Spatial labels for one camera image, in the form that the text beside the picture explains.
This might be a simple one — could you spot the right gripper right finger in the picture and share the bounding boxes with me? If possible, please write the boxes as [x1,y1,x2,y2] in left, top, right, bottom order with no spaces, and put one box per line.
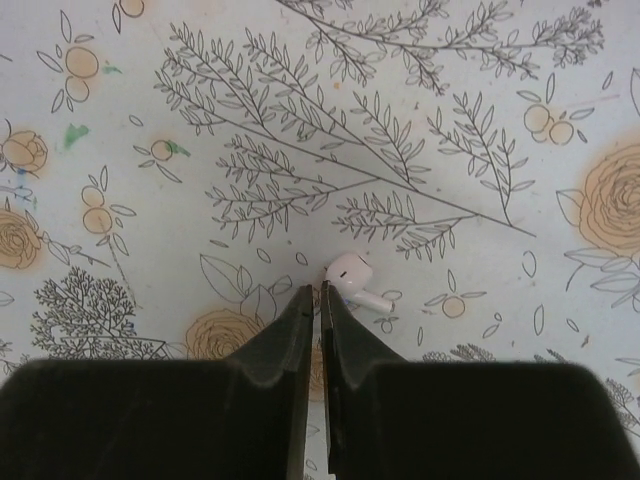
[321,282,639,479]

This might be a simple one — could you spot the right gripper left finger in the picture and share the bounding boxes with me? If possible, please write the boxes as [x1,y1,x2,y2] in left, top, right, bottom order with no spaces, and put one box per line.
[1,286,314,479]

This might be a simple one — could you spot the floral table mat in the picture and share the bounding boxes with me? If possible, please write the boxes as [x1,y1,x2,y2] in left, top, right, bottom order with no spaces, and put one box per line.
[1,1,639,479]

